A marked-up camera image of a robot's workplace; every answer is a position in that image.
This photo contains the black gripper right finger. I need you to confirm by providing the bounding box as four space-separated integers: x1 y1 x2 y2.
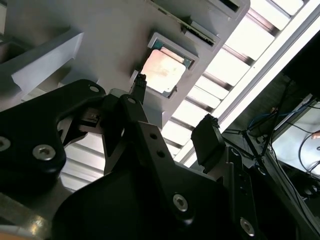
190 113 315 240

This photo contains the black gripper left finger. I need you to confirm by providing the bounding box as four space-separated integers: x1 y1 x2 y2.
0 72 196 240

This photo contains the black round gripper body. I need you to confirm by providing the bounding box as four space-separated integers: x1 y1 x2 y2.
44 157 248 240

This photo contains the silver CPU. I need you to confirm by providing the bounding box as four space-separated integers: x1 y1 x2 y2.
139 41 192 99

